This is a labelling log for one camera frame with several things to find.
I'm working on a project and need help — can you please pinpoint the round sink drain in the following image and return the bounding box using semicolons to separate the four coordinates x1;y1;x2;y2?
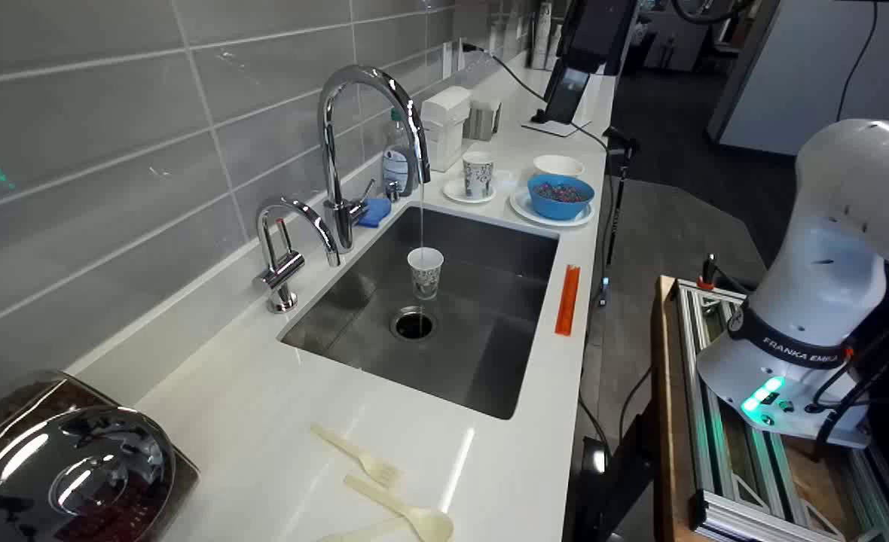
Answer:
390;303;437;342

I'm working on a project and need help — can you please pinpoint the stainless steel sink basin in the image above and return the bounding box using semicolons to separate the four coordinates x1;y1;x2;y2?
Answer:
278;204;565;422

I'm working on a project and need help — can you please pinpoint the white cup stack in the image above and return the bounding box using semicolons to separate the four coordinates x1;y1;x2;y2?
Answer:
526;0;568;72

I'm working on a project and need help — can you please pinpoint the blue sponge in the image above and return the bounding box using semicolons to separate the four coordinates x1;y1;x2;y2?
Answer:
352;196;396;233

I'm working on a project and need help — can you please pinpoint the white plate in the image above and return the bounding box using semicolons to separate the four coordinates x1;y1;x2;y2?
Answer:
508;188;597;233

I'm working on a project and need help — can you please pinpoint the clear bottle green cap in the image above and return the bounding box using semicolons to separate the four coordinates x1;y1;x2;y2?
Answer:
380;104;417;204

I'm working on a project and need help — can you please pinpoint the orange flat strip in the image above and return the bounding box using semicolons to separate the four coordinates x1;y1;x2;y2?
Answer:
551;262;586;339

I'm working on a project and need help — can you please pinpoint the blue bowl of beads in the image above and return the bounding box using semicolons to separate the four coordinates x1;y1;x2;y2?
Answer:
526;171;599;222

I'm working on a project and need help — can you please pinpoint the white ribbed box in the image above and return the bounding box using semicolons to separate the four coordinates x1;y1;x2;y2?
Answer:
421;83;473;176

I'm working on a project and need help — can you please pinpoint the small grey container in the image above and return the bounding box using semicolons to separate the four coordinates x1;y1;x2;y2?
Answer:
468;95;508;146

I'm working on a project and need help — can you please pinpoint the small chrome faucet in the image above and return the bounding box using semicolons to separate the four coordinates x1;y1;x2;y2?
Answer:
255;193;348;314

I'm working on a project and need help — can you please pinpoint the cream plastic spoon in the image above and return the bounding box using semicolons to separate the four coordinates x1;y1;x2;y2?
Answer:
309;422;402;492
344;474;457;542

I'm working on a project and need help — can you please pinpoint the tall chrome faucet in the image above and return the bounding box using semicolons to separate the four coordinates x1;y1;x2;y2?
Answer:
316;62;435;253

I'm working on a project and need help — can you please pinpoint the wooden base board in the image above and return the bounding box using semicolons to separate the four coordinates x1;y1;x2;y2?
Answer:
651;272;709;542

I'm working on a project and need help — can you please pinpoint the black screen on stand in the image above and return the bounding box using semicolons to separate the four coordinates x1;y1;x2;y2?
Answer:
543;0;638;131

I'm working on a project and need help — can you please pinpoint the aluminium profile robot stand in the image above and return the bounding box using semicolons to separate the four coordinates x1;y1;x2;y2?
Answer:
677;277;889;542

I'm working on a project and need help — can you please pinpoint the white cabinet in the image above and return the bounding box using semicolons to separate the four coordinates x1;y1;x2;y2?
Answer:
709;0;889;163

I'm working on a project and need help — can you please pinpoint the black power cable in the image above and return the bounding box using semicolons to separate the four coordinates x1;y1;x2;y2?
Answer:
460;40;618;153

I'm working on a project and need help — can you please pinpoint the black camera stand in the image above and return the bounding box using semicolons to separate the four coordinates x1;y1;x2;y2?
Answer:
593;128;638;310

